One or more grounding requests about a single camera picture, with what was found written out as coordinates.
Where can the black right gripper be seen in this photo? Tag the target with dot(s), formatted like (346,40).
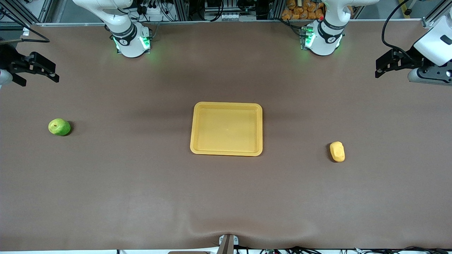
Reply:
(7,58)

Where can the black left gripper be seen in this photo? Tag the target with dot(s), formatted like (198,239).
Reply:
(409,60)

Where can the green apple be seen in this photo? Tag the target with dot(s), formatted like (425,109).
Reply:
(59,127)

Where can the yellow potato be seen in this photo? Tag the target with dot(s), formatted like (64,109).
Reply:
(337,151)

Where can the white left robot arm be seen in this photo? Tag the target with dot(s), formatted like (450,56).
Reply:
(325,42)

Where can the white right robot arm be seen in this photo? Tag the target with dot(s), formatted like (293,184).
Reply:
(129,46)

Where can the yellow plastic tray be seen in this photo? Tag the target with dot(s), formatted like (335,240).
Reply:
(226,128)

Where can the pile of orange snacks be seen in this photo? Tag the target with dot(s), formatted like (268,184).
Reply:
(300,12)

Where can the white power strip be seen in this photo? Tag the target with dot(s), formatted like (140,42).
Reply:
(159,12)

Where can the brown table mat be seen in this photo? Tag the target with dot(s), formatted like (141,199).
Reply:
(226,197)

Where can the aluminium frame post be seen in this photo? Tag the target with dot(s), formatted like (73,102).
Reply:
(434,16)
(21,14)

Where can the aluminium table edge rail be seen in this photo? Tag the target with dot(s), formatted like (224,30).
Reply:
(212,22)

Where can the grey metal camera mount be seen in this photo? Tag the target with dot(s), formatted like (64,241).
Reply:
(227,245)

